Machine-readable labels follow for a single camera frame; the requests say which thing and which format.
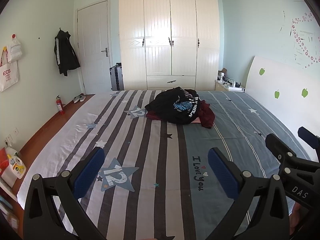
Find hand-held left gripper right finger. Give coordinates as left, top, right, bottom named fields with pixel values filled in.
left=207, top=147, right=292, bottom=240

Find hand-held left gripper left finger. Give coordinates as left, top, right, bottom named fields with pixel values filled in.
left=23, top=147, right=108, bottom=240

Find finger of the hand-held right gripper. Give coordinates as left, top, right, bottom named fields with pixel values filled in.
left=265, top=133, right=320, bottom=178
left=297, top=126, right=320, bottom=152

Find black printed sweatshirt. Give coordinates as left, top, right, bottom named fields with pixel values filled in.
left=145, top=87, right=200, bottom=125

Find dark red garment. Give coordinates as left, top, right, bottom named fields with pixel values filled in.
left=146, top=99, right=215, bottom=129

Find striped star-print bed sheet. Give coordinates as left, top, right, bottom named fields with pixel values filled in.
left=19, top=89, right=315, bottom=240

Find white headboard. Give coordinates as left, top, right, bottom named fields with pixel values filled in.
left=244, top=56, right=320, bottom=160

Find red fire extinguisher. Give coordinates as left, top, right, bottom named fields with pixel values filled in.
left=55, top=95, right=66, bottom=115

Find white detergent jug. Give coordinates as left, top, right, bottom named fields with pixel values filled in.
left=5, top=147, right=27, bottom=179

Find light wooden nightstand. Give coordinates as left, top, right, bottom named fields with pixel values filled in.
left=215, top=80, right=245, bottom=92

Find white shelf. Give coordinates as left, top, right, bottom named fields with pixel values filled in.
left=0, top=179, right=18, bottom=202

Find red bag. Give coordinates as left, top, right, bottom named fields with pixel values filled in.
left=0, top=147, right=8, bottom=178

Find silver ribbed suitcase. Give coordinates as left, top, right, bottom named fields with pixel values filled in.
left=109, top=64, right=125, bottom=91

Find black striped jacket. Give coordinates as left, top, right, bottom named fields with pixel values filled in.
left=54, top=29, right=81, bottom=77

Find white tote bag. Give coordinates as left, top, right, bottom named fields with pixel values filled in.
left=0, top=46, right=20, bottom=92

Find white door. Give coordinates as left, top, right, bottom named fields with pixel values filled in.
left=76, top=0, right=112, bottom=95

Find white plastic bag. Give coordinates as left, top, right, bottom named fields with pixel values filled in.
left=7, top=34, right=24, bottom=63

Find cream wardrobe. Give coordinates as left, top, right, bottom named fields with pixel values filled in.
left=118, top=0, right=220, bottom=90

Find flower wall decals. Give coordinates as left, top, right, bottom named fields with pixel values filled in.
left=290, top=11, right=320, bottom=69

